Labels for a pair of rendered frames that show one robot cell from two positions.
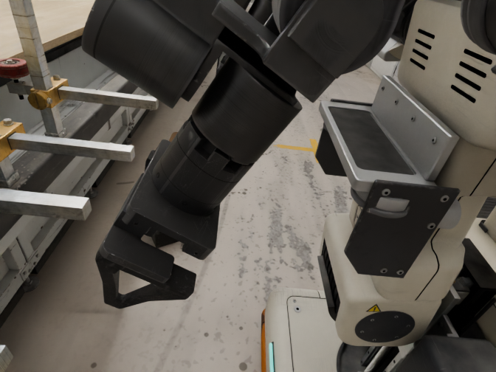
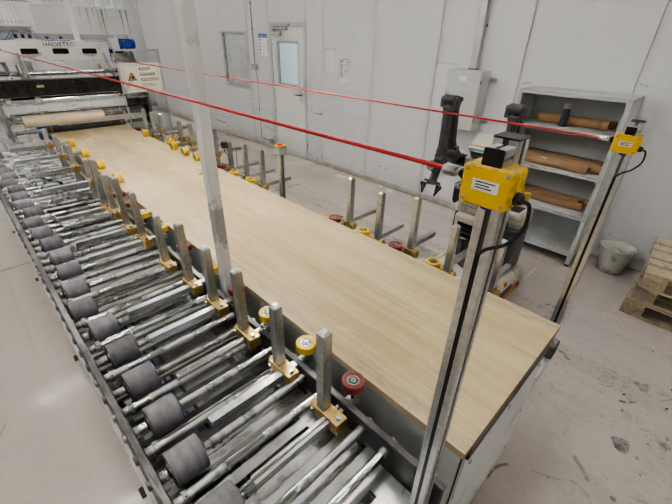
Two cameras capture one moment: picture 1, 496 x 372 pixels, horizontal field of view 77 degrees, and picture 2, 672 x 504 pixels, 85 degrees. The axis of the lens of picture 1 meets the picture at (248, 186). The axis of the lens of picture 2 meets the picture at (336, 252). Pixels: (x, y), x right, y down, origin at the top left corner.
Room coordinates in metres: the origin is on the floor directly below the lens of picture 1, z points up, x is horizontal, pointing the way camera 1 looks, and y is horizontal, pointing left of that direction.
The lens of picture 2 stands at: (-0.80, 2.17, 1.92)
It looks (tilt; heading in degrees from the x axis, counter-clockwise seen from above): 30 degrees down; 319
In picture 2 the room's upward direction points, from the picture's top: 1 degrees clockwise
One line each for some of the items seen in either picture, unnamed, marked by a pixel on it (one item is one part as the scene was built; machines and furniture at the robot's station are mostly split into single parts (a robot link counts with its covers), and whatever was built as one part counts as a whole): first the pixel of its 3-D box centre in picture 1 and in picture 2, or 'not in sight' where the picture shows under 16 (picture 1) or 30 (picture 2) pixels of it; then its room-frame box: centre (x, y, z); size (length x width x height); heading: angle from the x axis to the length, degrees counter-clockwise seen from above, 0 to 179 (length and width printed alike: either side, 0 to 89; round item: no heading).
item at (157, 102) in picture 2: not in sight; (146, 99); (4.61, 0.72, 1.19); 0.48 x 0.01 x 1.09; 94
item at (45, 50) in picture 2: not in sight; (81, 120); (4.93, 1.46, 0.95); 1.65 x 0.70 x 1.90; 94
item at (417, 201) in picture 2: not in sight; (412, 235); (0.34, 0.59, 0.94); 0.04 x 0.04 x 0.48; 4
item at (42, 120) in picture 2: not in sight; (85, 116); (4.65, 1.44, 1.05); 1.43 x 0.12 x 0.12; 94
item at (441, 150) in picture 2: not in sight; (445, 131); (0.64, -0.01, 1.40); 0.11 x 0.06 x 0.43; 4
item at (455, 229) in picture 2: not in sight; (448, 263); (0.09, 0.57, 0.86); 0.04 x 0.04 x 0.48; 4
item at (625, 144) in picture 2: not in sight; (581, 250); (-0.47, 0.57, 1.20); 0.15 x 0.12 x 1.00; 4
